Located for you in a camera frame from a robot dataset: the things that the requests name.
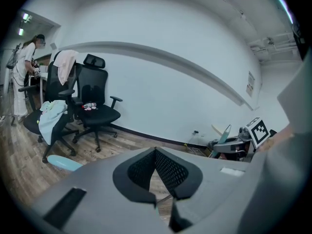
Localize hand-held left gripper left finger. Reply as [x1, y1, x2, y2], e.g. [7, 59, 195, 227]
[31, 147, 169, 234]

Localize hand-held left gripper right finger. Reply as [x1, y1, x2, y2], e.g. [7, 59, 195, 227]
[156, 147, 253, 234]

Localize light blue cloth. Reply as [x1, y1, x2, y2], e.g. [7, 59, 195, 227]
[38, 100, 68, 146]

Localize white ceiling pipes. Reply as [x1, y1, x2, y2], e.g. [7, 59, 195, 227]
[248, 33, 299, 61]

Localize pink cloth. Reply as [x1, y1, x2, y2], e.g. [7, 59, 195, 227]
[53, 49, 80, 85]

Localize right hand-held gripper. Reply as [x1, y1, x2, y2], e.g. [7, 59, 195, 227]
[212, 117, 272, 163]

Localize black office chair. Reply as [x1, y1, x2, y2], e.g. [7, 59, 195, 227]
[72, 54, 123, 153]
[18, 50, 82, 164]

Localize person's right forearm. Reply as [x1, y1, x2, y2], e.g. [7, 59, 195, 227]
[258, 125, 294, 153]

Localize white desk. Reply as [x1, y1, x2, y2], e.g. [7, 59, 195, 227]
[28, 64, 53, 102]

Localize paper wall notice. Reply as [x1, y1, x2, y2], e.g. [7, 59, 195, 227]
[245, 71, 256, 98]

